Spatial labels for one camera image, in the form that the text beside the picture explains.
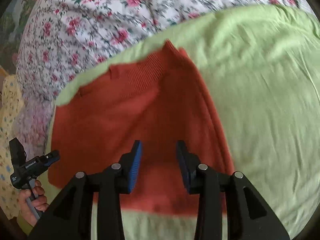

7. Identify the orange knitted sweater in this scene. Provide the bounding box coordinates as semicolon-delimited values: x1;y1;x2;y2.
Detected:
48;41;234;216

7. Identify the person's left hand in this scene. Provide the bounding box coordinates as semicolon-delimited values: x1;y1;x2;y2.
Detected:
18;180;49;226

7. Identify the yellow floral fabric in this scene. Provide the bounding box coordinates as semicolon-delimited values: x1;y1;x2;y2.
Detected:
0;75;24;219

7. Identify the pale purple floral quilt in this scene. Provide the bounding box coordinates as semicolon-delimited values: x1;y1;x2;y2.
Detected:
13;96;54;160

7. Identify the floral rose patterned duvet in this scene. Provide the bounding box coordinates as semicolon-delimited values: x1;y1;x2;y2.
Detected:
17;0;312;101

